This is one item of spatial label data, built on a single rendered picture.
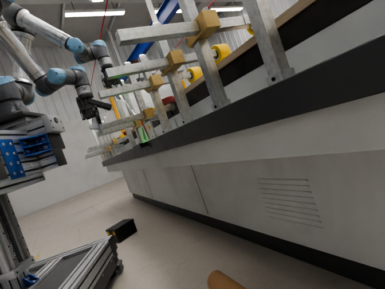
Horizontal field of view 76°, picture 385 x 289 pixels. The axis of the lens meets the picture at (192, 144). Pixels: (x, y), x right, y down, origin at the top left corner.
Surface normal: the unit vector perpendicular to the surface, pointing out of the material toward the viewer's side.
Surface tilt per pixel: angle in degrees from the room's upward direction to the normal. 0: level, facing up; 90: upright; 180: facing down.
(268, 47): 90
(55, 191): 90
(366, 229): 90
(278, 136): 90
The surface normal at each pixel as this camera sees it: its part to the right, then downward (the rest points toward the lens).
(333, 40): -0.84, 0.32
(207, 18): 0.43, -0.11
